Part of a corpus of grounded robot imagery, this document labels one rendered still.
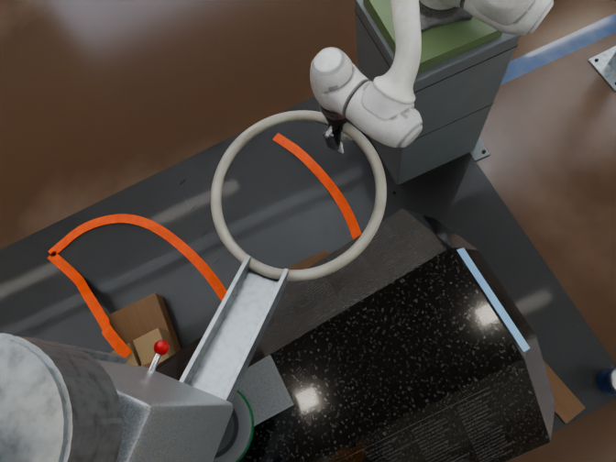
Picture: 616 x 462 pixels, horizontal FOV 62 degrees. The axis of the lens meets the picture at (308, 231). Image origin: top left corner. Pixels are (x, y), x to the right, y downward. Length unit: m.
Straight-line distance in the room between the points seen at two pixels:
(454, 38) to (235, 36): 1.50
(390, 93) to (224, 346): 0.72
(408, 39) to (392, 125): 0.18
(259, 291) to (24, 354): 0.83
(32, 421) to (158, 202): 2.03
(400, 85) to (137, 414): 0.82
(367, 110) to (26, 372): 0.85
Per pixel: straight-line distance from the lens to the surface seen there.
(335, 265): 1.33
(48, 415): 0.60
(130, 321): 2.36
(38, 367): 0.61
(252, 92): 2.73
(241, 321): 1.32
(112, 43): 3.20
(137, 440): 0.72
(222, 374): 1.28
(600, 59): 2.92
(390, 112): 1.15
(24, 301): 2.74
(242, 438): 1.39
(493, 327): 1.42
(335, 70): 1.17
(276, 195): 2.41
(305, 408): 1.39
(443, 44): 1.74
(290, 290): 1.60
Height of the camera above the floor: 2.20
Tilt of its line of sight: 70 degrees down
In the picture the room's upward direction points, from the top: 20 degrees counter-clockwise
